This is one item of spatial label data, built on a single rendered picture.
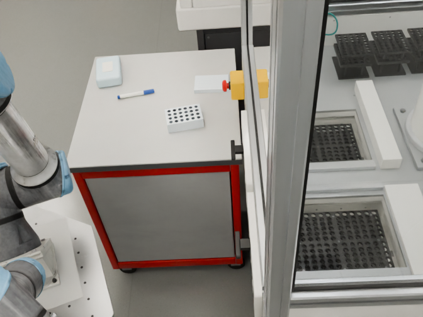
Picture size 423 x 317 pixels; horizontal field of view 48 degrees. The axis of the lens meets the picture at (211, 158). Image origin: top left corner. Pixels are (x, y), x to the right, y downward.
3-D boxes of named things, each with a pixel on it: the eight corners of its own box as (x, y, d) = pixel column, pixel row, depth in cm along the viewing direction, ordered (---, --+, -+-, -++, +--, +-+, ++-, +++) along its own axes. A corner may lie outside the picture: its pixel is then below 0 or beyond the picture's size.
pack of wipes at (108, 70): (123, 85, 182) (120, 76, 179) (97, 89, 181) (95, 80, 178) (121, 63, 192) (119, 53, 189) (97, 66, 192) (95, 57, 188)
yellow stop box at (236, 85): (229, 100, 159) (228, 83, 154) (228, 87, 164) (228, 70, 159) (244, 99, 159) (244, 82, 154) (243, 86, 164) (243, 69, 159)
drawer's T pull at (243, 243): (236, 260, 111) (235, 256, 110) (235, 233, 116) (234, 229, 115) (251, 259, 111) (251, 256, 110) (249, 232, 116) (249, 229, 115)
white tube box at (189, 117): (168, 133, 162) (167, 125, 159) (165, 117, 168) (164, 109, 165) (204, 127, 163) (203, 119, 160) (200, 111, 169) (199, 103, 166)
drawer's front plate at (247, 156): (247, 209, 131) (246, 183, 123) (242, 135, 151) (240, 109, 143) (253, 208, 131) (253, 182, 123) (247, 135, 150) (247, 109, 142)
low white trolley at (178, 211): (114, 282, 210) (63, 167, 154) (130, 175, 252) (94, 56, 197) (245, 277, 207) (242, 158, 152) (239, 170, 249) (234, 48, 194)
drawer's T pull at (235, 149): (231, 161, 132) (231, 158, 131) (230, 142, 138) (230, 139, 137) (244, 160, 132) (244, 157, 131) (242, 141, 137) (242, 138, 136)
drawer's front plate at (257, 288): (254, 318, 109) (254, 295, 101) (247, 216, 129) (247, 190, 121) (262, 317, 109) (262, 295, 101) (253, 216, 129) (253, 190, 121)
